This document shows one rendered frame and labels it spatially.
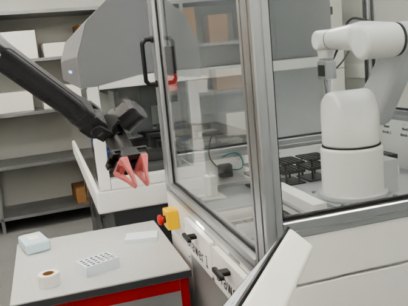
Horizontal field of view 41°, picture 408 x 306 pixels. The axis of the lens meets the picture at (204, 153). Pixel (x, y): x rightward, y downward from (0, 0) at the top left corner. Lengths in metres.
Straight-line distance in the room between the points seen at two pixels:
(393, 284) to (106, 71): 1.52
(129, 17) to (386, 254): 1.54
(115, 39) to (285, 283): 1.84
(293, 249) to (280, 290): 0.12
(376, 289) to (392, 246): 0.11
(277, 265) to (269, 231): 0.47
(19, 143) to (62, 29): 1.21
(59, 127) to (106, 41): 3.39
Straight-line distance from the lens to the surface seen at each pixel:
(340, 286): 1.30
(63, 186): 5.82
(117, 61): 2.40
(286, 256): 0.75
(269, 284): 0.67
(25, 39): 5.21
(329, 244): 1.26
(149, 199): 2.49
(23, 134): 5.71
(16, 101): 5.30
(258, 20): 1.12
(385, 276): 1.36
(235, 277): 1.40
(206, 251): 1.62
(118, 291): 1.84
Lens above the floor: 1.46
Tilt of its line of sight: 10 degrees down
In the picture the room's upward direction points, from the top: 5 degrees counter-clockwise
